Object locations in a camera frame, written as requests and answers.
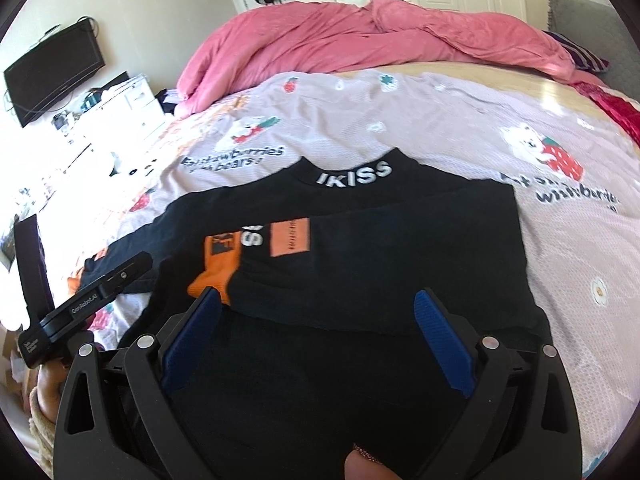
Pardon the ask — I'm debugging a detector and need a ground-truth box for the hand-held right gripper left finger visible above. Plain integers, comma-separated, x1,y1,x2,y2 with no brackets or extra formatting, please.
54,287,221,480

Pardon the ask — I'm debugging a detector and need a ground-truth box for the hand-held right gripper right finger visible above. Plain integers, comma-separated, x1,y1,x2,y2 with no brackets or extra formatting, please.
413,287,584,480

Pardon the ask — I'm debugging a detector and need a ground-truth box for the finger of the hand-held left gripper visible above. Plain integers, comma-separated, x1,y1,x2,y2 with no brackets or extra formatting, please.
39,252,154,342
14,214,57,332

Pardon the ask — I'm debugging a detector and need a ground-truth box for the black sweater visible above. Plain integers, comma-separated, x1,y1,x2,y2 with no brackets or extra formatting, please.
82,147,553,480

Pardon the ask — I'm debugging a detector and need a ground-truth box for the person's left forearm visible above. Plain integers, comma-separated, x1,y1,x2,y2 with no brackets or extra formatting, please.
17,385,68,463

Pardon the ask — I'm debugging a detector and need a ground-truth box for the person's left hand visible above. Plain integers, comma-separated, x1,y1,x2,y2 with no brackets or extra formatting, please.
31,357,76,421

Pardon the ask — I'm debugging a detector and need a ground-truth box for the person's right hand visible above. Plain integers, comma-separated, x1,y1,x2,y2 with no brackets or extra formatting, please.
344,442,402,480

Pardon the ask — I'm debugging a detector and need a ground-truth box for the white dresser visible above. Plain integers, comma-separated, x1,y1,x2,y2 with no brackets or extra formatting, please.
55,72,168,161

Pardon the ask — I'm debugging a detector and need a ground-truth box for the black television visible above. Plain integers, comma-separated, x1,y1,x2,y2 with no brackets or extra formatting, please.
2,22,106,128

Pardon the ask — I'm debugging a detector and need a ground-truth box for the dark cloth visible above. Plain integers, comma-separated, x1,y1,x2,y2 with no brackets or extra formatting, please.
155,89,182,119

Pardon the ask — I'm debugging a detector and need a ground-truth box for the printed lilac bedsheet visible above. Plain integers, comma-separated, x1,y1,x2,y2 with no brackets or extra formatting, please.
0,67,640,480

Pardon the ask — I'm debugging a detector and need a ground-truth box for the red cloth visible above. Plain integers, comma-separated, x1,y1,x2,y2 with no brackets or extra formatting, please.
570,80,640,143

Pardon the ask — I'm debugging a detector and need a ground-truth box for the purple striped pillow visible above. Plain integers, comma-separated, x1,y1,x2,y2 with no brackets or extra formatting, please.
542,30,611,73

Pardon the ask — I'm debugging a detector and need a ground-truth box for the pink duvet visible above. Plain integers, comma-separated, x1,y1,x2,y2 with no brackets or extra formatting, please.
177,0,596,118

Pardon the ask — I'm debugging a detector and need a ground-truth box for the grey pillow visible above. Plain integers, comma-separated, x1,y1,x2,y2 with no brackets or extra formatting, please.
547,0,640,131

